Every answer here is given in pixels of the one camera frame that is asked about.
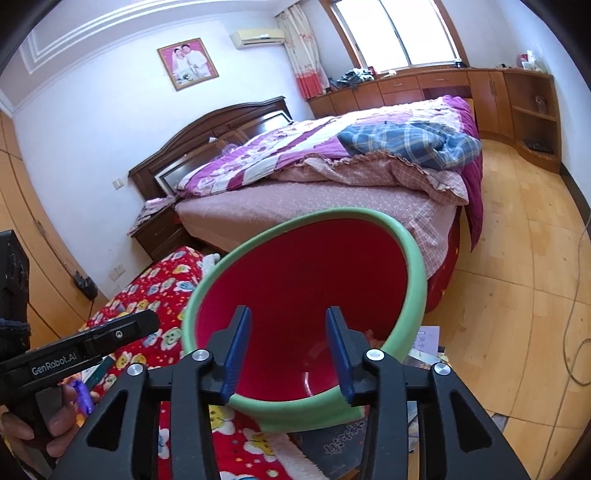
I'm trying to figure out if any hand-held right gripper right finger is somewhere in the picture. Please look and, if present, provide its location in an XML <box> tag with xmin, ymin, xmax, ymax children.
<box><xmin>324</xmin><ymin>306</ymin><xmax>532</xmax><ymax>480</ymax></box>

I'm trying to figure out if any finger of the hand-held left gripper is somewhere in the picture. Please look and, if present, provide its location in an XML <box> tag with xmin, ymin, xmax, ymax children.
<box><xmin>82</xmin><ymin>310</ymin><xmax>160</xmax><ymax>358</ymax></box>

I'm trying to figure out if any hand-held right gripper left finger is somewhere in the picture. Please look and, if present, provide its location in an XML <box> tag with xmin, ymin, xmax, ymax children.
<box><xmin>48</xmin><ymin>305</ymin><xmax>252</xmax><ymax>480</ymax></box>

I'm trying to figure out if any red bin with green rim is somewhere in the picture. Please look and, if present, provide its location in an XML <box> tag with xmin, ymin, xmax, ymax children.
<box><xmin>181</xmin><ymin>207</ymin><xmax>428</xmax><ymax>435</ymax></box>

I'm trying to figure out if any person's left hand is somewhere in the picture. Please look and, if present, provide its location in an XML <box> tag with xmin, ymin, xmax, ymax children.
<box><xmin>0</xmin><ymin>383</ymin><xmax>89</xmax><ymax>459</ymax></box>

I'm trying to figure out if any purple plastic object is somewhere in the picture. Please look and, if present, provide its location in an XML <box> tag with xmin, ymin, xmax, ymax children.
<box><xmin>69</xmin><ymin>381</ymin><xmax>94</xmax><ymax>415</ymax></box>

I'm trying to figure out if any dark teal strip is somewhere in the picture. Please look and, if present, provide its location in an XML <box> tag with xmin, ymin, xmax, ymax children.
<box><xmin>83</xmin><ymin>356</ymin><xmax>113</xmax><ymax>389</ymax></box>

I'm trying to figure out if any red smiley flower blanket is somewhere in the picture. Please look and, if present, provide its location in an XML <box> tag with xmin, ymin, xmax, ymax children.
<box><xmin>78</xmin><ymin>246</ymin><xmax>324</xmax><ymax>480</ymax></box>

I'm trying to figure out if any white booklet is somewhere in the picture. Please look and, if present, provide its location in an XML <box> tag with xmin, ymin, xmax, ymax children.
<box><xmin>410</xmin><ymin>325</ymin><xmax>441</xmax><ymax>358</ymax></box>

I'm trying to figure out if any grey printed book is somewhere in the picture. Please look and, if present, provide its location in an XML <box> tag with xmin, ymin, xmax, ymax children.
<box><xmin>291</xmin><ymin>413</ymin><xmax>370</xmax><ymax>480</ymax></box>

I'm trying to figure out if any dark wooden nightstand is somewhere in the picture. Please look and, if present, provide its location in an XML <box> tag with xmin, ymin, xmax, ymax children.
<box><xmin>129</xmin><ymin>203</ymin><xmax>188</xmax><ymax>261</ymax></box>

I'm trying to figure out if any pink cloth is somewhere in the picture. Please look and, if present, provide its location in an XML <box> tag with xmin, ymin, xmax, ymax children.
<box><xmin>127</xmin><ymin>196</ymin><xmax>178</xmax><ymax>234</ymax></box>

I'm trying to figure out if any light wooden wardrobe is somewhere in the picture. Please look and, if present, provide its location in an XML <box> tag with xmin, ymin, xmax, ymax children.
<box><xmin>0</xmin><ymin>111</ymin><xmax>112</xmax><ymax>333</ymax></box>

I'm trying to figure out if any pink checked quilt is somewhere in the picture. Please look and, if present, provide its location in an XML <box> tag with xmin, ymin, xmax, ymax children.
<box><xmin>270</xmin><ymin>152</ymin><xmax>469</xmax><ymax>206</ymax></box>

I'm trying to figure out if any bed with purple quilt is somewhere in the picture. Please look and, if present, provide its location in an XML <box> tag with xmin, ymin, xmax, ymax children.
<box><xmin>175</xmin><ymin>95</ymin><xmax>485</xmax><ymax>252</ymax></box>

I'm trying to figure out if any dark wooden headboard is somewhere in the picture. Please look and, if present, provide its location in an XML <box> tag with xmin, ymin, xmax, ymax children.
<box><xmin>128</xmin><ymin>96</ymin><xmax>294</xmax><ymax>199</ymax></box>

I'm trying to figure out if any blue plaid cloth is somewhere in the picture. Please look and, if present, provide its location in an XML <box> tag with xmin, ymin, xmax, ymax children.
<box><xmin>337</xmin><ymin>121</ymin><xmax>483</xmax><ymax>171</ymax></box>

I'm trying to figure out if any framed wedding photo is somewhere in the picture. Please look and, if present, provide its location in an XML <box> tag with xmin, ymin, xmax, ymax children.
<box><xmin>157</xmin><ymin>38</ymin><xmax>219</xmax><ymax>92</ymax></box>

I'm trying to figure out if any pile of dark clothes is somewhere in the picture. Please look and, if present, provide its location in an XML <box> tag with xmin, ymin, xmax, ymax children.
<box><xmin>329</xmin><ymin>67</ymin><xmax>376</xmax><ymax>90</ymax></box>

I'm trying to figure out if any long wooden cabinet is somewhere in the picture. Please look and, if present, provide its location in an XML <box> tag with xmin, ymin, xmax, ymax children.
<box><xmin>307</xmin><ymin>67</ymin><xmax>561</xmax><ymax>174</ymax></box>

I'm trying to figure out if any floral curtain with red hem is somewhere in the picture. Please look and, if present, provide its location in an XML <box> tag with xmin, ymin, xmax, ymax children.
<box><xmin>276</xmin><ymin>4</ymin><xmax>331</xmax><ymax>100</ymax></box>

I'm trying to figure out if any white air conditioner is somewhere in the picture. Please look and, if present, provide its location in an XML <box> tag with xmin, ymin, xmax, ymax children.
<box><xmin>230</xmin><ymin>28</ymin><xmax>286</xmax><ymax>50</ymax></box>

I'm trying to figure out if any wooden framed window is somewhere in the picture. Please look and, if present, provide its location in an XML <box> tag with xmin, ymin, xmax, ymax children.
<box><xmin>318</xmin><ymin>0</ymin><xmax>472</xmax><ymax>70</ymax></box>

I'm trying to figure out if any grey floor cable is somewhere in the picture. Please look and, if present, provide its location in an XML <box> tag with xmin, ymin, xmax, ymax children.
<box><xmin>561</xmin><ymin>258</ymin><xmax>591</xmax><ymax>385</ymax></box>

